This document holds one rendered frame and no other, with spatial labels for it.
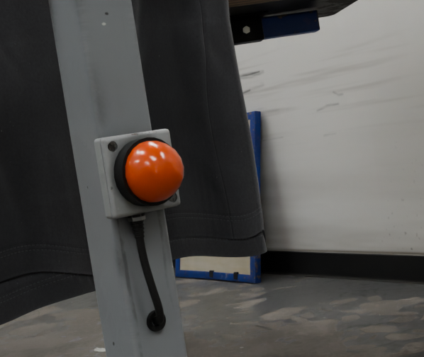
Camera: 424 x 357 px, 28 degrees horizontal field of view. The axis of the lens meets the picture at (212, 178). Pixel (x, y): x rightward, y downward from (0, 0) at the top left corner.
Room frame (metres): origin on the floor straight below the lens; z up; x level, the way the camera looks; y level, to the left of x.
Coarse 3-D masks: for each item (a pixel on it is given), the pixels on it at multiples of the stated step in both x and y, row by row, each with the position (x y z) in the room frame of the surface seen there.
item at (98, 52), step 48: (48, 0) 0.54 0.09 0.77; (96, 0) 0.52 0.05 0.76; (96, 48) 0.52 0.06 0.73; (96, 96) 0.52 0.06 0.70; (144, 96) 0.54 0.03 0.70; (96, 144) 0.51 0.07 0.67; (96, 192) 0.53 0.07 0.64; (96, 240) 0.53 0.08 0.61; (144, 240) 0.53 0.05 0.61; (96, 288) 0.54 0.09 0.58; (144, 288) 0.52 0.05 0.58; (144, 336) 0.52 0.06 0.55
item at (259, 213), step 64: (0, 0) 0.79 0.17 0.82; (192, 0) 0.93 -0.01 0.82; (0, 64) 0.78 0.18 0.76; (192, 64) 0.92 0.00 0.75; (0, 128) 0.79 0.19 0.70; (64, 128) 0.82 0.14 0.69; (192, 128) 0.92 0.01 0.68; (0, 192) 0.78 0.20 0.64; (64, 192) 0.81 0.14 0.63; (192, 192) 0.92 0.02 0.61; (256, 192) 0.95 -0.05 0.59; (0, 256) 0.78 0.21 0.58; (64, 256) 0.80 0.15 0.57; (0, 320) 0.78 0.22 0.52
